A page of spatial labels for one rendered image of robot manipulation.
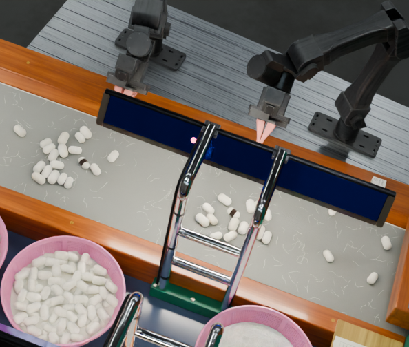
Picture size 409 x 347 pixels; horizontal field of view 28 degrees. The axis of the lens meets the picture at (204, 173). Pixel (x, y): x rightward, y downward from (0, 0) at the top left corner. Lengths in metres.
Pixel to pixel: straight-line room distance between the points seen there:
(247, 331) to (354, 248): 0.35
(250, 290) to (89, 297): 0.36
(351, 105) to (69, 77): 0.73
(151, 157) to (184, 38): 0.51
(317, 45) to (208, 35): 0.59
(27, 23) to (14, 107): 1.28
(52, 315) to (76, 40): 0.89
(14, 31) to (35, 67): 1.18
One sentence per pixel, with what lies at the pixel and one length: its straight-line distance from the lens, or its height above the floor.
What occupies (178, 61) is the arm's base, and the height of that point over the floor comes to 0.68.
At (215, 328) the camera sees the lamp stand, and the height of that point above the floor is 1.12.
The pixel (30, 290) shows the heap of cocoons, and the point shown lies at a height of 0.74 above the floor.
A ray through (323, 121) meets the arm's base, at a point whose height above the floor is 0.68.
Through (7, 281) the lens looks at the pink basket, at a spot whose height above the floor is 0.76.
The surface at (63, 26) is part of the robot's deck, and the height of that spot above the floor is 0.67.
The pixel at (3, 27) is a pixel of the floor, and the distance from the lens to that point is 3.39.
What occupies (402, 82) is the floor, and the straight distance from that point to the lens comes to 3.51.
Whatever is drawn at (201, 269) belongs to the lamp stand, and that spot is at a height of 0.85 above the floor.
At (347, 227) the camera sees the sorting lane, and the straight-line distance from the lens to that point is 2.06.
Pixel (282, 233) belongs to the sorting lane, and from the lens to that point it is 2.00.
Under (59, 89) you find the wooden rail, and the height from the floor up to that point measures 0.76.
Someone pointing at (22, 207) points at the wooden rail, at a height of 0.77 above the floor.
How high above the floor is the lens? 2.39
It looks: 53 degrees down
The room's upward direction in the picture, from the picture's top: 14 degrees clockwise
